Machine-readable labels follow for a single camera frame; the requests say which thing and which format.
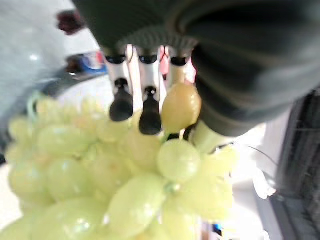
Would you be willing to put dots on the dark woven furniture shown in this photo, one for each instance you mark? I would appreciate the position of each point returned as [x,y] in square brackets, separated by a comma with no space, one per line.
[301,160]

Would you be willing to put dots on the blue and white packet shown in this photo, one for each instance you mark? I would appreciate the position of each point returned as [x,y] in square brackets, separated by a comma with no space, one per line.
[93,61]

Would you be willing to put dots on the green grape bunch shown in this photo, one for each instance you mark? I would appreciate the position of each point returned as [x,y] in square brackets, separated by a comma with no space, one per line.
[120,175]

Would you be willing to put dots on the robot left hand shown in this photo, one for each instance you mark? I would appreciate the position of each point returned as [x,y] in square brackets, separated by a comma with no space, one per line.
[225,50]

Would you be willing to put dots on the pink object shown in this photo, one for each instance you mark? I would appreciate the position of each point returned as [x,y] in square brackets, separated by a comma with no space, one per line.
[163,62]

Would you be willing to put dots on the dark red fruit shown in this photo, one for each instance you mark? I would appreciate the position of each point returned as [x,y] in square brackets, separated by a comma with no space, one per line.
[68,22]

